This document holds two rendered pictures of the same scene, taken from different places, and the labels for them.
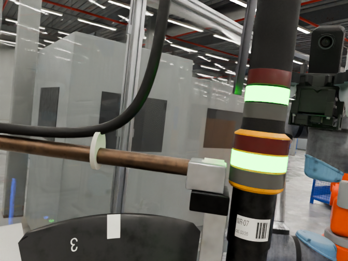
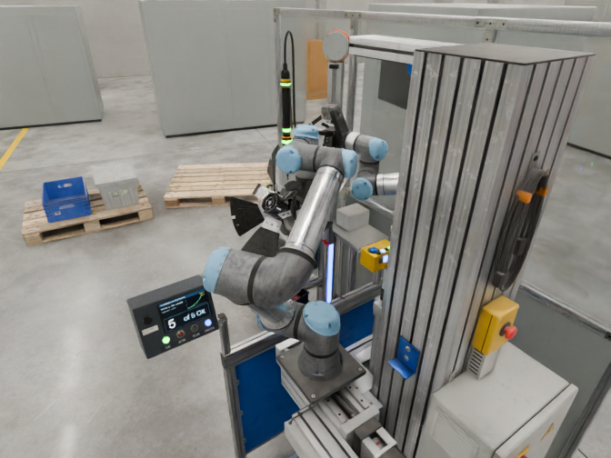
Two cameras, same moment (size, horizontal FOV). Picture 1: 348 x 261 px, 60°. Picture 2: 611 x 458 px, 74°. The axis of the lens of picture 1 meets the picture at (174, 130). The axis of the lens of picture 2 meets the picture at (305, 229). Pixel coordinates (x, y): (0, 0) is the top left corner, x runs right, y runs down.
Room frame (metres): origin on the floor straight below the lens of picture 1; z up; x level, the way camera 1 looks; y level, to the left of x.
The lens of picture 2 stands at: (0.74, -1.78, 2.13)
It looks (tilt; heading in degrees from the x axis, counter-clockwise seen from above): 30 degrees down; 103
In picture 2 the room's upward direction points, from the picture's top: straight up
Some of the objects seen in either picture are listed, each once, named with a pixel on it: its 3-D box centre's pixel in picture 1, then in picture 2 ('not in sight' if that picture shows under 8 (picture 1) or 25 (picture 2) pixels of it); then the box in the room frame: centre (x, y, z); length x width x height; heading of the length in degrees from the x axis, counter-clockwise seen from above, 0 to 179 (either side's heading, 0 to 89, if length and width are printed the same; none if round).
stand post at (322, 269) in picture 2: not in sight; (324, 276); (0.37, 0.27, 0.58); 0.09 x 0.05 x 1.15; 137
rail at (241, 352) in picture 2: not in sight; (312, 318); (0.44, -0.39, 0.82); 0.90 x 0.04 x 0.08; 47
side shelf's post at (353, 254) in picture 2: not in sight; (350, 286); (0.53, 0.41, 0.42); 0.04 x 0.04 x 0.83; 47
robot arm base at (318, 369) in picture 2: not in sight; (320, 353); (0.56, -0.83, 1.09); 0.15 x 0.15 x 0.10
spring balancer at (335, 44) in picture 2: not in sight; (336, 45); (0.34, 0.64, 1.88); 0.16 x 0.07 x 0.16; 172
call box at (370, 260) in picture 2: not in sight; (379, 256); (0.71, -0.10, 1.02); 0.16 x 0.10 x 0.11; 47
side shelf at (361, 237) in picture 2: not in sight; (354, 232); (0.53, 0.41, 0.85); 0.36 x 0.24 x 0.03; 137
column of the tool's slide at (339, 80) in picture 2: not in sight; (331, 204); (0.34, 0.64, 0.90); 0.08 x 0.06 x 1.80; 172
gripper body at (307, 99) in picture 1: (320, 101); (338, 139); (0.50, -0.24, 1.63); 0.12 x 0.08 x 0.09; 147
